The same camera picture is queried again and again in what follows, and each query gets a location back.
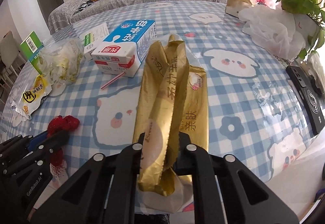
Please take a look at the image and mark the yellow snack wrapper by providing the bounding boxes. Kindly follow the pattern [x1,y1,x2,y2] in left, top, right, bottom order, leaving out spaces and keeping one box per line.
[11,74,52,120]

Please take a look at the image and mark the clear plastic bag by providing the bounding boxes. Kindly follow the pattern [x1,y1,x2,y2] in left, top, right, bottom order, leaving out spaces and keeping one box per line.
[37,38,84,85]

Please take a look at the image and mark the green medicine box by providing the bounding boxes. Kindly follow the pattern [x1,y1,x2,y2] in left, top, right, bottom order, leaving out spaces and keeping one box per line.
[20,31,43,74]

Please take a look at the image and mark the gold tissue package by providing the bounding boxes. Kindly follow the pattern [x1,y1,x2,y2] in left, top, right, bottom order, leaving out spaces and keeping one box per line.
[132,34,209,214]

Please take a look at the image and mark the white Acarbose tablets box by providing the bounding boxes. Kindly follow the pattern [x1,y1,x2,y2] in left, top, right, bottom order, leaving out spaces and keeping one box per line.
[79,22,109,61]

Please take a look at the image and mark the blue white milk carton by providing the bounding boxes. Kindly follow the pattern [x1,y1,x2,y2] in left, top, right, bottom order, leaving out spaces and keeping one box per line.
[91,19,157,78]

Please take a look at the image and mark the blue checkered bear tablecloth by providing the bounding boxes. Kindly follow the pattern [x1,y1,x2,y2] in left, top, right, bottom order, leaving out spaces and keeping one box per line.
[0,0,322,214]

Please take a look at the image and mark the white dining chair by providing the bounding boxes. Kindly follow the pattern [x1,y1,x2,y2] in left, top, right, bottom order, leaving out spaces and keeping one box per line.
[1,30,26,85]

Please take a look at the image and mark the pink striped straw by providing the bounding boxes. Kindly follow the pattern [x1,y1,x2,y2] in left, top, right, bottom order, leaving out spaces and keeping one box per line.
[100,72,125,90]

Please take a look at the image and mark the black phone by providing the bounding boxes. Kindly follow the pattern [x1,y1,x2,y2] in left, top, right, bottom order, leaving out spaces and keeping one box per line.
[286,66,324,135]

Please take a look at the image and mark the gold tissue box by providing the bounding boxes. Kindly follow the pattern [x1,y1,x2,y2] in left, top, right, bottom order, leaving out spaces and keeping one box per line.
[225,0,252,18]

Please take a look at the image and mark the green potted plant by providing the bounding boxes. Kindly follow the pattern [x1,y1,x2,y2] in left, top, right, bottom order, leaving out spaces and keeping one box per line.
[277,0,324,59]

